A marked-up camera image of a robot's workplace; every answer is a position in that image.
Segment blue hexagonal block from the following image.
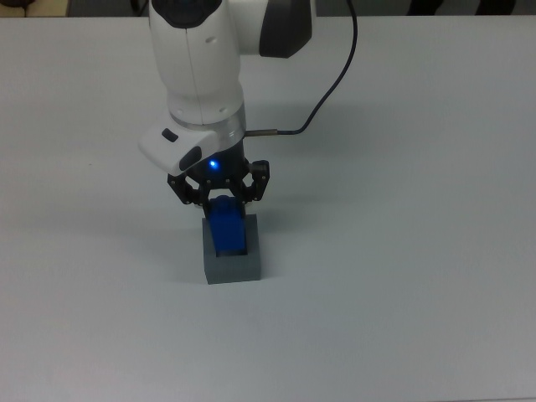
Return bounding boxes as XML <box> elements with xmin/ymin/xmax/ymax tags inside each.
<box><xmin>208</xmin><ymin>195</ymin><xmax>249</xmax><ymax>257</ymax></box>

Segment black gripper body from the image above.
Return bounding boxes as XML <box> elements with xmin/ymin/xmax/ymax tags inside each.
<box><xmin>183</xmin><ymin>140</ymin><xmax>253</xmax><ymax>196</ymax></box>

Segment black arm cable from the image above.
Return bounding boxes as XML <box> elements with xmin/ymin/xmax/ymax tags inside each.
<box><xmin>245</xmin><ymin>0</ymin><xmax>359</xmax><ymax>138</ymax></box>

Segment grey hollow cuboid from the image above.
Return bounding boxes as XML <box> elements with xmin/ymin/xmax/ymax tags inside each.
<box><xmin>201</xmin><ymin>212</ymin><xmax>262</xmax><ymax>286</ymax></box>

